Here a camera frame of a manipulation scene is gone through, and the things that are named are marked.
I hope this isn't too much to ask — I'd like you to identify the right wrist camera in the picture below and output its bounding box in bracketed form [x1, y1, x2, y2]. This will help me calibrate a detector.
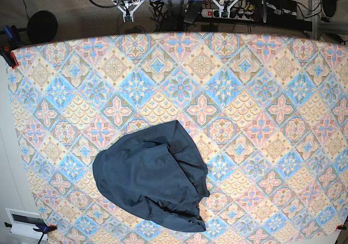
[123, 15, 132, 22]

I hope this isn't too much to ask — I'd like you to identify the orange clamp bottom-right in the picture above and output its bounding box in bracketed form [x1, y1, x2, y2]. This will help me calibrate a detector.
[336, 225, 347, 230]

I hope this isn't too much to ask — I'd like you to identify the black round stool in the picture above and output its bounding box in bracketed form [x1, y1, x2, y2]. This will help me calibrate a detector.
[27, 10, 58, 44]

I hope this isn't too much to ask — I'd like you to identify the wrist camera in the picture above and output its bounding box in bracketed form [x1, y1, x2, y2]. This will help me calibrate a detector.
[123, 15, 132, 22]
[221, 11, 228, 18]

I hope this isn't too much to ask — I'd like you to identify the dark navy t-shirt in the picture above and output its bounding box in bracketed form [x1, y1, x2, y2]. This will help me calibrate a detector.
[92, 120, 210, 233]

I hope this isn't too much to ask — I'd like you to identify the blue orange clamp bottom-left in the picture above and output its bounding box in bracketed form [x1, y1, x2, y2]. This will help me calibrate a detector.
[4, 222, 57, 243]

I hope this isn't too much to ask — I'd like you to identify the patterned colourful tablecloth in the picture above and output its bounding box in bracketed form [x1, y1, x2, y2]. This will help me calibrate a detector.
[6, 33, 347, 243]

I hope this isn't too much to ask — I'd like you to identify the white wall vent panel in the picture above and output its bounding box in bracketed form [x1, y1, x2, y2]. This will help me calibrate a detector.
[5, 208, 45, 240]

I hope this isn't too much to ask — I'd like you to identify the black round object top-right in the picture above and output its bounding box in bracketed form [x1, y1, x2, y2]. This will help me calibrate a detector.
[321, 0, 338, 18]

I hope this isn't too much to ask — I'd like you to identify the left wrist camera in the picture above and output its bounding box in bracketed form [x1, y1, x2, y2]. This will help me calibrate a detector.
[221, 11, 228, 18]

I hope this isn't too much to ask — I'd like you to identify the blue orange clamp top-left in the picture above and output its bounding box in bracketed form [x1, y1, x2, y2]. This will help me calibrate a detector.
[1, 26, 18, 69]

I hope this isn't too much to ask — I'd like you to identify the white power strip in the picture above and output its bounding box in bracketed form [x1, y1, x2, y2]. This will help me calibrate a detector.
[201, 9, 254, 21]

